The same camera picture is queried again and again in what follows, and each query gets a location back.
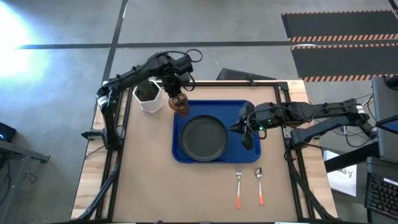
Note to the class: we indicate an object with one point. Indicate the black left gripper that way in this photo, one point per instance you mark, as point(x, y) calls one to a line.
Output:
point(172, 84)

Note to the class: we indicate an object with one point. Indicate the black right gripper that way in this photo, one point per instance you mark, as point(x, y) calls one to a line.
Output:
point(264, 116)

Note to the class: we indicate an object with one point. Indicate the amber ribbed glass cup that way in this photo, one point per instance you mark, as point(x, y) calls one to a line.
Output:
point(180, 107)

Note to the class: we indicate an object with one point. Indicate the blue plastic tray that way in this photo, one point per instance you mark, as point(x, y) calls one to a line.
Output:
point(230, 155)

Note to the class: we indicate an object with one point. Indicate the dark grey round plate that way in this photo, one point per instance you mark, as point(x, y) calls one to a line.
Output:
point(203, 138)

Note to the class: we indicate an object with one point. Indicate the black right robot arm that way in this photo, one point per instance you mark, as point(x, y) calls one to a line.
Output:
point(323, 112)

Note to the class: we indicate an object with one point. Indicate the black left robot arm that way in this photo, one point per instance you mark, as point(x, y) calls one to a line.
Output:
point(130, 76)

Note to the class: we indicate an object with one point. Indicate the white hexagonal plant pot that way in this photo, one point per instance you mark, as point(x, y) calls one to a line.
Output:
point(150, 105)

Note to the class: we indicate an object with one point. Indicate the black desk beam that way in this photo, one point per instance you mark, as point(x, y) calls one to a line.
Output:
point(348, 160)

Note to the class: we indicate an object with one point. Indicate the black floor mat hazard stripes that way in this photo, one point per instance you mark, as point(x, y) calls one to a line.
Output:
point(339, 25)
point(345, 62)

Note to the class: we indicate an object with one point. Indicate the black backlit keyboard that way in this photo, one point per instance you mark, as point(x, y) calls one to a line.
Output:
point(382, 197)

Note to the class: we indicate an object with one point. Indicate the grey side desk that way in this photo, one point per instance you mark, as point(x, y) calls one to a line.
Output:
point(18, 152)

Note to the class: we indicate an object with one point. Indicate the black electronic device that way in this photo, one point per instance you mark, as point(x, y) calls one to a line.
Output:
point(6, 132)

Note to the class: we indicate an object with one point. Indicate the black aluminium table frame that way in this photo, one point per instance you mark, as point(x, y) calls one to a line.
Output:
point(217, 84)

